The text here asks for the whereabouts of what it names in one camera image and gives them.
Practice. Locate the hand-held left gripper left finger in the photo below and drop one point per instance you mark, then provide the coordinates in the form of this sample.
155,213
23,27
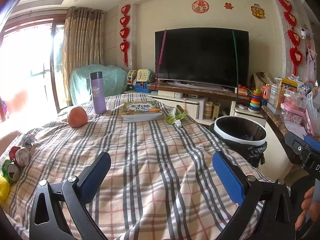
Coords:
93,180

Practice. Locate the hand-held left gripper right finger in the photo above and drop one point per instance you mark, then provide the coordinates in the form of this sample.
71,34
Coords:
227,177

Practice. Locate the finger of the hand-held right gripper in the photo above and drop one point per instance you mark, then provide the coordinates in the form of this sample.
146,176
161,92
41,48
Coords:
313,143

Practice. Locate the white rim trash bin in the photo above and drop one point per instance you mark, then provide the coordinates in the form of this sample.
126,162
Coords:
240,132

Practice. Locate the person's right hand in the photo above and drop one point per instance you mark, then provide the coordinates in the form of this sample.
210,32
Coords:
307,201

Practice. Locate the clear plastic storage boxes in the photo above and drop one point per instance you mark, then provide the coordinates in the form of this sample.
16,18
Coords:
293,107

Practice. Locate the colourful card packet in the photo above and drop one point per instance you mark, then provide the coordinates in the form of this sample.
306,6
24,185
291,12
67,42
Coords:
287,90

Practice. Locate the clear drawer organizer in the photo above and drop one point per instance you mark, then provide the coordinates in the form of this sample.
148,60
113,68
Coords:
273,97

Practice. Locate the plaid blanket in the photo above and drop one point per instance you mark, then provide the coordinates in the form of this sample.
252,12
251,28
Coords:
155,160

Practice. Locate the round orange fruit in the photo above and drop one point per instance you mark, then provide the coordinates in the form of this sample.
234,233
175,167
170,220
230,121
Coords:
78,117

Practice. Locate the tall wooden toy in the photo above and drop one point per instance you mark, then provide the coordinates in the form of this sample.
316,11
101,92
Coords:
216,111

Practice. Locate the pink toy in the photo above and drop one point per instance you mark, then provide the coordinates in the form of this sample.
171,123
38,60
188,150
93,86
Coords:
266,93

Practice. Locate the round wooden toy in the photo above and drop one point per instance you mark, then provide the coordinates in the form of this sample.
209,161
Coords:
208,108

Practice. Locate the crushed red can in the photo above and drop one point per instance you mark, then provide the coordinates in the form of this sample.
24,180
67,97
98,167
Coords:
22,156

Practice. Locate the crumpled foil wrapper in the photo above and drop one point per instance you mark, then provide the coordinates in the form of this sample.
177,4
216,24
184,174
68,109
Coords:
28,140

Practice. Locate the green drink pouch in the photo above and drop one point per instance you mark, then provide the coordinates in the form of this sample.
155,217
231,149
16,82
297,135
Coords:
176,116

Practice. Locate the white television stand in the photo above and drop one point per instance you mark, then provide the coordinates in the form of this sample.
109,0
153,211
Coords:
190,105

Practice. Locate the beige bag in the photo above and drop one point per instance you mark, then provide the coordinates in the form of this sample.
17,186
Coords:
261,80

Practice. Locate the crushed green can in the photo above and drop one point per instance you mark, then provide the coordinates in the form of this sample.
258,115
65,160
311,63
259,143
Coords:
11,172

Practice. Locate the purple thermos bottle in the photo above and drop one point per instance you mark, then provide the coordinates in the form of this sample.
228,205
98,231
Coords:
98,95

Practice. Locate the green cover picture book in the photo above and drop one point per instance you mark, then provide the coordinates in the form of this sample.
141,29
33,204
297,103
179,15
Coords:
141,108

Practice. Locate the red toy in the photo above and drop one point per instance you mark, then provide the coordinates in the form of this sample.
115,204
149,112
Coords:
242,90

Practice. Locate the small set-top box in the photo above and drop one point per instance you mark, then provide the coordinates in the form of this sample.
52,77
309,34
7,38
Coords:
191,95

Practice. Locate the yellow foam fruit net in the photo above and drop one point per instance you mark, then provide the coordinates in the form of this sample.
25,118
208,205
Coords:
4,188

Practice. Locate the teal covered furniture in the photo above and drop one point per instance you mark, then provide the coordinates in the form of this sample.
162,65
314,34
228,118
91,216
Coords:
82,82

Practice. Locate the blue toy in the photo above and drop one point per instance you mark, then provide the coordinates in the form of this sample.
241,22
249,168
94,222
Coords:
142,87

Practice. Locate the toy with wheel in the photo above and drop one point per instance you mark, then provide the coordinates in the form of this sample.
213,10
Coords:
132,77

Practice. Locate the yellow toy telephone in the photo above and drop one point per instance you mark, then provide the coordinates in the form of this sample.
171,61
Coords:
143,75

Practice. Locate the black flat television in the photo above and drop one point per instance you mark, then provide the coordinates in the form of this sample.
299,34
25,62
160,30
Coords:
200,57

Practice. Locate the beige curtain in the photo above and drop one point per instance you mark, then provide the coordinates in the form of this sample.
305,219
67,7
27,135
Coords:
82,55

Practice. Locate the ceiling air vent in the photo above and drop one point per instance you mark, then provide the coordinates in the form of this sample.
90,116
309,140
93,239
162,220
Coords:
42,0

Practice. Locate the white security camera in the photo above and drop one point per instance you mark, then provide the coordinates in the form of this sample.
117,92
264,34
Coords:
304,33

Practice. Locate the cartoon figure wall sticker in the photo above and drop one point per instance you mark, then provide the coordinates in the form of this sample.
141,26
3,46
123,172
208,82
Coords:
258,11

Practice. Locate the small red wall character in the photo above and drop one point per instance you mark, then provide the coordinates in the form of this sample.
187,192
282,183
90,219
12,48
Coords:
228,6

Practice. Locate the round red wall sticker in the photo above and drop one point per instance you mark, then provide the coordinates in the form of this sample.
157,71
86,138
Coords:
198,6

